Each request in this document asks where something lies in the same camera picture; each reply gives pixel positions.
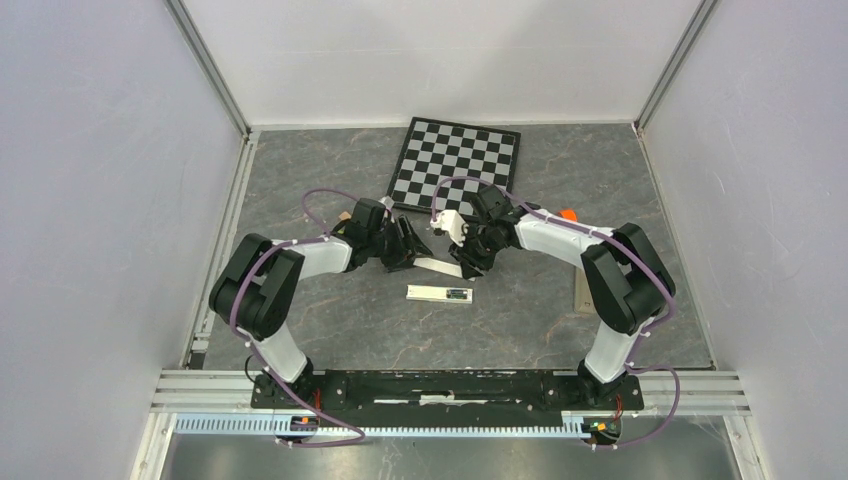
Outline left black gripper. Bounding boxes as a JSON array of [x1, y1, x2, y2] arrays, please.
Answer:
[[367, 215, 432, 273]]

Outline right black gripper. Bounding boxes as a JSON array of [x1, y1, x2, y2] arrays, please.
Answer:
[[448, 224, 501, 279]]

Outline white remote back cover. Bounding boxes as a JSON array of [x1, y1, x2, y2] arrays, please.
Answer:
[[413, 258, 463, 278]]

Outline white rectangular bar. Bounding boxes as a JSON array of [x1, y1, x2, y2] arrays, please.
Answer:
[[406, 285, 473, 304]]

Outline beige remote control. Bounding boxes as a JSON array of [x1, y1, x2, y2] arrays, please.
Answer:
[[574, 268, 596, 315]]

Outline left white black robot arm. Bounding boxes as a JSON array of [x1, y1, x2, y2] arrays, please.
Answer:
[[208, 198, 433, 408]]

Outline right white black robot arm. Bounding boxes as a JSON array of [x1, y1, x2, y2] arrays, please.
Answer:
[[430, 183, 676, 408]]

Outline orange tape roll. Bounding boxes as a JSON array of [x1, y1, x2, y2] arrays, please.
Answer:
[[559, 209, 578, 222]]

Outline black white chessboard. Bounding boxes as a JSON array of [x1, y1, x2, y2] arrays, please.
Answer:
[[386, 117, 522, 217]]

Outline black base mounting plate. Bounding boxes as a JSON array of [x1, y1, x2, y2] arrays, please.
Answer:
[[251, 369, 645, 430]]

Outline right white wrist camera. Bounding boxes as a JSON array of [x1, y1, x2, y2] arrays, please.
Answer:
[[430, 209, 469, 247]]

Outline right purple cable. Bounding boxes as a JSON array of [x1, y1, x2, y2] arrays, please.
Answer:
[[429, 174, 682, 449]]

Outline aluminium frame rail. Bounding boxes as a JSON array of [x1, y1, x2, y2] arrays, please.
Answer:
[[130, 370, 310, 479]]

